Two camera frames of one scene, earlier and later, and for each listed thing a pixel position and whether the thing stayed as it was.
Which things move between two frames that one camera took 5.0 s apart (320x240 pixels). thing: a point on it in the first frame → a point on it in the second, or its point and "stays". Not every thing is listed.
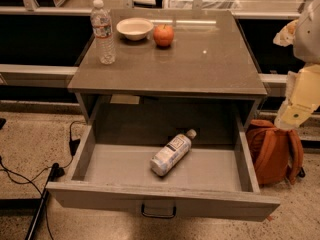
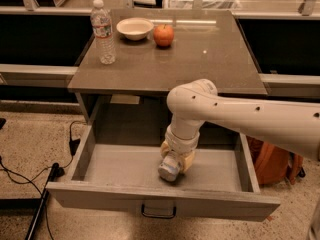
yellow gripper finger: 291,115 → 189,161
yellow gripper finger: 286,36 → 165,148
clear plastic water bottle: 102,27 stays
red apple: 163,35 stays
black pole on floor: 43,202 stays
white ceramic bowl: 135,28 stays
